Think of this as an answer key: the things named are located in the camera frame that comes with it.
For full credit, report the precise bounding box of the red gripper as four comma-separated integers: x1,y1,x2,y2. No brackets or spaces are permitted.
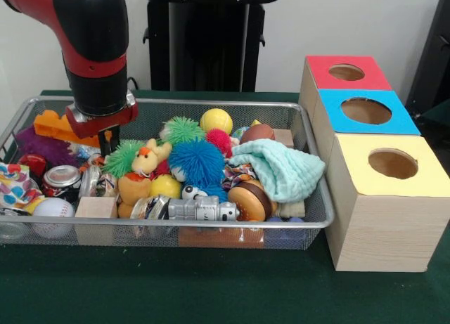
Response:
65,91,139,157

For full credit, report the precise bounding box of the green spiky ball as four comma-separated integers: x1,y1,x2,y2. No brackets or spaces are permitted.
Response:
103,116,207,177

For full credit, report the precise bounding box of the crushed clear plastic bottle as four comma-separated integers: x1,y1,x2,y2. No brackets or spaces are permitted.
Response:
75,143,105,162

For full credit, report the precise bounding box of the orange toy building block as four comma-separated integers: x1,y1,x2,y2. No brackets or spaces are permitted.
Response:
34,109,113,148

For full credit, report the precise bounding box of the silver toy robot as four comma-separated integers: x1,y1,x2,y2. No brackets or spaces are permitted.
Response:
167,195,240,222

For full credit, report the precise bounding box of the mint green cloth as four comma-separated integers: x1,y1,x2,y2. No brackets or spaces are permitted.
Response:
229,139,326,204

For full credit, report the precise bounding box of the shallow metal mesh bin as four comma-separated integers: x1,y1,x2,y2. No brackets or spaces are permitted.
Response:
0,96,335,251

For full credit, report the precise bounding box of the wooden box with three holes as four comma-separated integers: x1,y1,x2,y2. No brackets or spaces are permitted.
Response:
298,55,450,273

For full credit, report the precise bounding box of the yellow plush duck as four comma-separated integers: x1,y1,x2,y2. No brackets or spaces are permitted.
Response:
131,138,173,174

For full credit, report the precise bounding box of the purple spiky ball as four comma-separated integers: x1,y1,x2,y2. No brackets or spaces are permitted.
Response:
14,127,80,167

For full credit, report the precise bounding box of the yellow foam ball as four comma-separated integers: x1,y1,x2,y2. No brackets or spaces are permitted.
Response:
199,108,233,134

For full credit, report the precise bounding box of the toy hamburger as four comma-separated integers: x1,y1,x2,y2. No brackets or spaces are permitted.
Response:
227,180,278,223

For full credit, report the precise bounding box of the cream cloth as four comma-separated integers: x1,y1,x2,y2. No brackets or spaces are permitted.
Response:
279,201,307,219

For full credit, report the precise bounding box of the dark green side table cloth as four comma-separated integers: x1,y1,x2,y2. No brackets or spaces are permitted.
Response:
418,98,450,153

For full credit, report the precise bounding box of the black panel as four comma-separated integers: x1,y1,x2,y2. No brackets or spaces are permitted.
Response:
405,0,450,118

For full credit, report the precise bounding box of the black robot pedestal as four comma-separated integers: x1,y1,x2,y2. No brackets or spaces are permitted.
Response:
135,0,284,92

